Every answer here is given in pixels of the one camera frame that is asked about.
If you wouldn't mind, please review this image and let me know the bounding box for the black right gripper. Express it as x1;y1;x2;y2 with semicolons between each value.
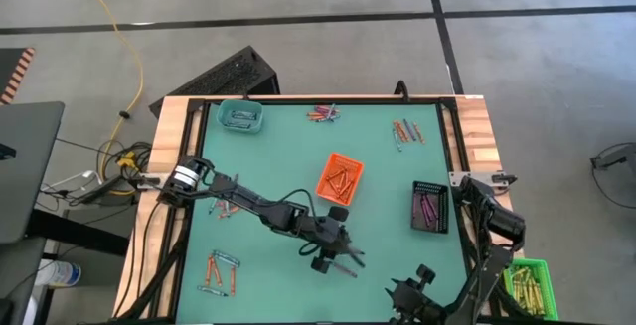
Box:
384;278;447;325

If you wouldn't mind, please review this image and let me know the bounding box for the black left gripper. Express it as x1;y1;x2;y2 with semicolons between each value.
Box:
298;218;367;274

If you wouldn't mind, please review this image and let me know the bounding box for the orange plastic basket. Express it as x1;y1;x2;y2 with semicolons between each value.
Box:
315;152;366;207

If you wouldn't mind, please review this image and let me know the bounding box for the black plastic basket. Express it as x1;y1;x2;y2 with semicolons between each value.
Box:
410;180;451;235

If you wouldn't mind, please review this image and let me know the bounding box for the teal table mat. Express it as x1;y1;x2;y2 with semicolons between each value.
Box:
171;101;471;325

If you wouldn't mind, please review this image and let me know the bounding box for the yellow crayon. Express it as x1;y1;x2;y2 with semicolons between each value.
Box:
521;269;534;306
514;294;533;316
531;277;546;311
511;267;524;299

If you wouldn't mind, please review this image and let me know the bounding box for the green plastic basket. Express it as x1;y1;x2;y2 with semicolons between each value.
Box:
501;256;560;322

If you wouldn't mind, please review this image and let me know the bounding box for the teal plastic bin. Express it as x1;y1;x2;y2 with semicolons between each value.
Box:
217;98;265;135

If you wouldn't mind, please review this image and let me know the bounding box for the black perforated computer case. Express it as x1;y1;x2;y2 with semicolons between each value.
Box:
148;45;282;119

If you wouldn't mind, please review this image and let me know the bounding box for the black desk base bar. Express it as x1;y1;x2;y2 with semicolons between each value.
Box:
27;208;131;258

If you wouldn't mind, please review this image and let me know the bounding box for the white bottle with blue label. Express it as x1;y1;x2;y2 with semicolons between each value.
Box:
34;258;83;289

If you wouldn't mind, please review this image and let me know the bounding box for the grey desk surface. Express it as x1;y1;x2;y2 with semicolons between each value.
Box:
0;238;47;325
0;100;66;244

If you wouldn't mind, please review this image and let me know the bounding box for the orange striped floor mat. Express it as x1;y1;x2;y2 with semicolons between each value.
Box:
0;46;38;106

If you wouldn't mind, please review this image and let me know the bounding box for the black sleeved cable bundle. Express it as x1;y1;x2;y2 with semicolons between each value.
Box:
461;205;536;322

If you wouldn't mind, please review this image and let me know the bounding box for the black cable hook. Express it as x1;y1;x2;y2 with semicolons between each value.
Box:
394;80;412;103

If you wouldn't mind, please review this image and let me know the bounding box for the yellow cable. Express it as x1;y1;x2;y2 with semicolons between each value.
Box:
73;0;146;197

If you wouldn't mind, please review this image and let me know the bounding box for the black cable tangle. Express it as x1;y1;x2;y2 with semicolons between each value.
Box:
38;135;160;212

